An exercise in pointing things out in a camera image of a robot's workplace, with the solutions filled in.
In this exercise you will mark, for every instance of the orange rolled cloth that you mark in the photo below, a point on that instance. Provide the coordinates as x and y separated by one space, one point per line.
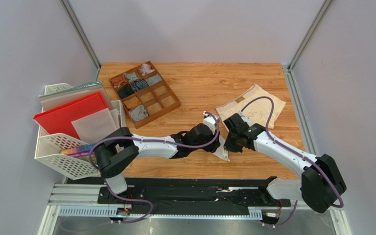
118 81
132 103

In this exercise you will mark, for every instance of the pink rolled cloth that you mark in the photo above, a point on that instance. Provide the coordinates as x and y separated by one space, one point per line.
146 69

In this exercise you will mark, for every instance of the striped blue rolled cloth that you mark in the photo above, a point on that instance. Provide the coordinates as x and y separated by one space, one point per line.
139 85

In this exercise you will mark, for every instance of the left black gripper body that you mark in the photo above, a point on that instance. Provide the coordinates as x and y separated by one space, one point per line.
211 149

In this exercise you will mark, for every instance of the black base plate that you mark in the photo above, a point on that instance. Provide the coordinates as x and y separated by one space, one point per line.
183 194

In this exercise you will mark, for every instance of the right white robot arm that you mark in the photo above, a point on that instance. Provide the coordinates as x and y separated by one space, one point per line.
319 184

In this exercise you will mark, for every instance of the white slotted cable duct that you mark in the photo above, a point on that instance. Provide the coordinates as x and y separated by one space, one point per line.
114 211

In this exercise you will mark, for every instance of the orange rolled cloth lower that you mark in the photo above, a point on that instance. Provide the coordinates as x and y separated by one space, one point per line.
132 103

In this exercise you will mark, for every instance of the white underwear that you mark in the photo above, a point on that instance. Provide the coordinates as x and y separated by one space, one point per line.
220 151

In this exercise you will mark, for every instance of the grey rolled cloth lower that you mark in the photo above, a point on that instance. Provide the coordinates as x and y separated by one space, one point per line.
139 113

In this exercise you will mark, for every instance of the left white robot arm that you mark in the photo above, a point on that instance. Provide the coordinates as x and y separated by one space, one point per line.
113 154

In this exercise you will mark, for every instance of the grey rolled cloth top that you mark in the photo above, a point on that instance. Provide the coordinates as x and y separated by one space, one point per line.
131 76

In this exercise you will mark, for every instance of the translucent white folder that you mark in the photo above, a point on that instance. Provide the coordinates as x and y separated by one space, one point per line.
97 126

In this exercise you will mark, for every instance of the grey rolled cloth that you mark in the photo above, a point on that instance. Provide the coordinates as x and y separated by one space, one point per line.
154 79
139 113
131 76

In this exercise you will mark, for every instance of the brown compartment organizer box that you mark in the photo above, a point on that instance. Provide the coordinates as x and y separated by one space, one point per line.
158 99

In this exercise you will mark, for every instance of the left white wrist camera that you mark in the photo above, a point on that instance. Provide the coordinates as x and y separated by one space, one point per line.
212 121

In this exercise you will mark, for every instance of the grey folder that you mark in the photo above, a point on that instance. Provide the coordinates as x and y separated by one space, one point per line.
62 93

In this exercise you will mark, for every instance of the white file rack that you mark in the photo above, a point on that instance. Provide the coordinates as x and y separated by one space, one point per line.
48 148

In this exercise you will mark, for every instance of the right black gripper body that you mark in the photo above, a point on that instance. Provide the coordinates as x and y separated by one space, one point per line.
234 140

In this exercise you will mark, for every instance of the purple book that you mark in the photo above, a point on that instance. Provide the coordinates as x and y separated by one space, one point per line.
80 152

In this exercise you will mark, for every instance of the orange rolled cloth top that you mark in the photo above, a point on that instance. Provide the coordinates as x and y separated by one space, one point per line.
118 81

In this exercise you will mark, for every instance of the grey rolled cloth right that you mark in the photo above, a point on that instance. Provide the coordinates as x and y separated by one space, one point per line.
154 79

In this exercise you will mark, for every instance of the red folder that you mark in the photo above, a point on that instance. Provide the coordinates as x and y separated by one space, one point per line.
59 119

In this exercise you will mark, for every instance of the black rolled cloth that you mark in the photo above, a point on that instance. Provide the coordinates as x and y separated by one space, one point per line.
125 91

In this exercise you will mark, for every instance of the beige boxer shorts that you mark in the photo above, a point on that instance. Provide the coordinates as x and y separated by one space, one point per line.
254 105

